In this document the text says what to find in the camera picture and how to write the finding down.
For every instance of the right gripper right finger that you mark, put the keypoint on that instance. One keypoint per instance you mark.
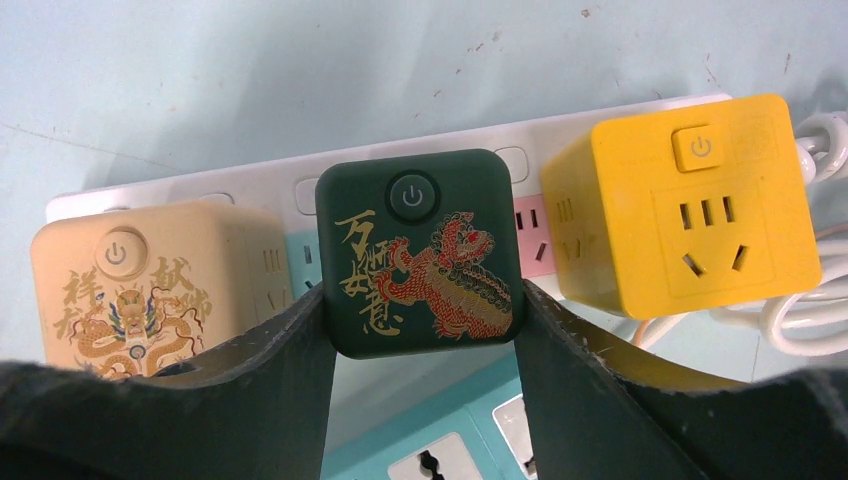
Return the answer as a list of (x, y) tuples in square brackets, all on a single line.
[(599, 407)]

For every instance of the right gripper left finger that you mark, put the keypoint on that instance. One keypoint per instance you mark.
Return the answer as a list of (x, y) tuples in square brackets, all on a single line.
[(253, 407)]

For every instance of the beige cube plug adapter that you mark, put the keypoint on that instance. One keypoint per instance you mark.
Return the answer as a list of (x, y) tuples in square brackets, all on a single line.
[(128, 293)]

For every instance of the yellow cube plug adapter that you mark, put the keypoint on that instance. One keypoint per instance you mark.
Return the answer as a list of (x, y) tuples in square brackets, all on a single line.
[(682, 210)]

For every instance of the white multicolour power strip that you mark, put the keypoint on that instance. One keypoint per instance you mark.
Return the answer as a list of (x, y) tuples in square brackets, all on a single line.
[(286, 186)]

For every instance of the dark green plug adapter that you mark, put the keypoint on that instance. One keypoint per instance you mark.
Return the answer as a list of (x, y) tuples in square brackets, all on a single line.
[(419, 254)]

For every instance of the blue power strip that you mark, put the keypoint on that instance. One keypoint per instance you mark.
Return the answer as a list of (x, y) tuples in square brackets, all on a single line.
[(476, 429)]

